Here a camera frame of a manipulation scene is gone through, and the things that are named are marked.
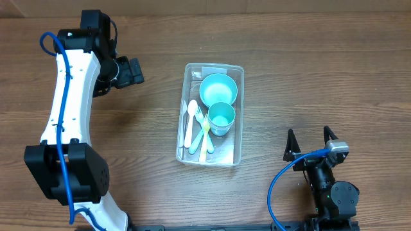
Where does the clear plastic container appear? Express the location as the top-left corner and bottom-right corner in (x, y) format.
(176, 63), (244, 167)

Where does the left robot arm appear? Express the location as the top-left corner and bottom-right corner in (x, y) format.
(24, 28), (144, 230)

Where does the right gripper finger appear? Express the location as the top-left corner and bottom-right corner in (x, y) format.
(323, 126), (338, 144)
(283, 129), (302, 162)

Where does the blue cup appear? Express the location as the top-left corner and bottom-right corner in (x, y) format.
(211, 128), (229, 137)

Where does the right blue cable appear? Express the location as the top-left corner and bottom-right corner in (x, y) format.
(267, 148), (331, 231)

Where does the green plastic fork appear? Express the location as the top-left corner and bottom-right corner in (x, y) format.
(189, 130), (204, 155)

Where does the yellow plastic fork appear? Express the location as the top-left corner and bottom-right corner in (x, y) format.
(199, 120), (210, 162)

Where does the light blue plastic fork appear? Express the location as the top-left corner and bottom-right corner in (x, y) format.
(195, 107), (214, 154)

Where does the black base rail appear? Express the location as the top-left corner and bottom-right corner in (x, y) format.
(128, 219), (360, 231)

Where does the white plastic spoon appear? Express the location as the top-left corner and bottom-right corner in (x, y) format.
(184, 99), (198, 148)

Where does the teal bowl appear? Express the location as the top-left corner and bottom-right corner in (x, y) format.
(199, 74), (238, 108)

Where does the green cup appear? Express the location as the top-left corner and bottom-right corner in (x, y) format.
(208, 102), (236, 128)

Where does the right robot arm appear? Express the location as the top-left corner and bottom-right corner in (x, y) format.
(282, 126), (360, 230)

